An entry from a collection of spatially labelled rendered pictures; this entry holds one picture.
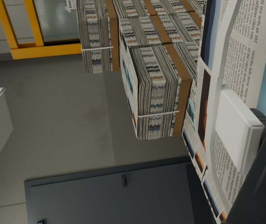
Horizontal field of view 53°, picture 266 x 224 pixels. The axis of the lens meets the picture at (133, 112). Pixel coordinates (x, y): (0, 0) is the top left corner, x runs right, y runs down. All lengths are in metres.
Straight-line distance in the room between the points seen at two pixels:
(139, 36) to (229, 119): 1.29
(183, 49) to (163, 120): 0.36
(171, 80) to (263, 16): 0.96
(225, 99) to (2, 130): 0.14
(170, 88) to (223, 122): 1.01
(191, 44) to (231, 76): 1.17
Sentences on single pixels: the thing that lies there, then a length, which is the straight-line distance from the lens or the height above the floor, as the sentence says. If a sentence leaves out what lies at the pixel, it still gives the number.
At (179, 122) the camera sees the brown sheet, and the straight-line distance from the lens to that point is 1.35.
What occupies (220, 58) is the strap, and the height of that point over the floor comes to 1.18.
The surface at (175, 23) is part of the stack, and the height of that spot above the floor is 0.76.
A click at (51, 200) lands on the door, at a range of 3.41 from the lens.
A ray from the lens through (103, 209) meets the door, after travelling 3.39.
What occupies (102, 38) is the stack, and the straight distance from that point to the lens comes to 1.66.
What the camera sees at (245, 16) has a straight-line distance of 0.24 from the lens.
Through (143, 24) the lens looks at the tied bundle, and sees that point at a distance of 1.54.
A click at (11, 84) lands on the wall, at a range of 3.57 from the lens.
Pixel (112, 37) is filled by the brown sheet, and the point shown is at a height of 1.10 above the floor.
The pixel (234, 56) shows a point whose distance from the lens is 0.25.
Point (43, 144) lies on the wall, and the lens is 3.41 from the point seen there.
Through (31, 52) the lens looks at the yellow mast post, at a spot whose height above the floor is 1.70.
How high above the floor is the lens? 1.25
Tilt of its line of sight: 8 degrees down
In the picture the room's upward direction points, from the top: 97 degrees counter-clockwise
